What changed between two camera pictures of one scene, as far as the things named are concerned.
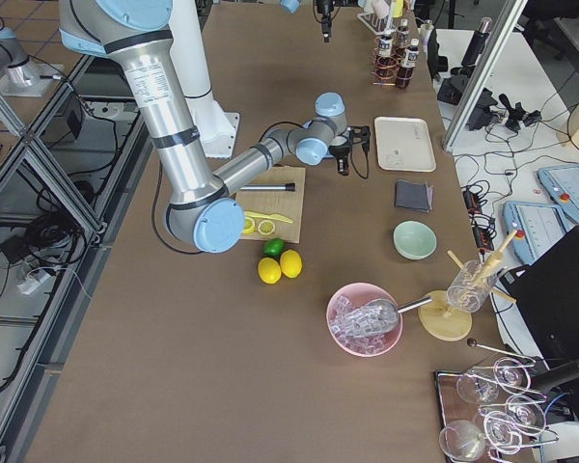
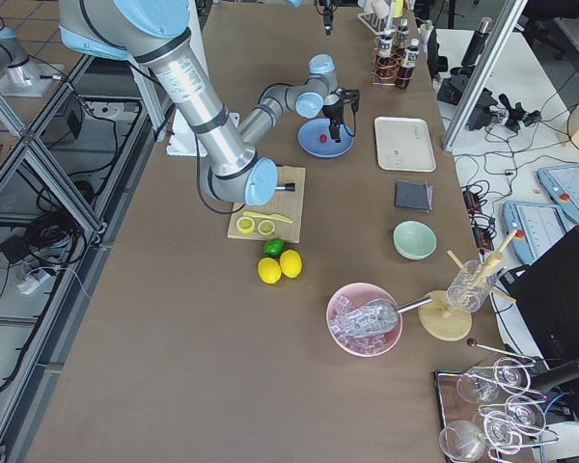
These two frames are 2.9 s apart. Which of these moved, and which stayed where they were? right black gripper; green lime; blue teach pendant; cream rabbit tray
Moved: right black gripper
Stayed: cream rabbit tray; blue teach pendant; green lime
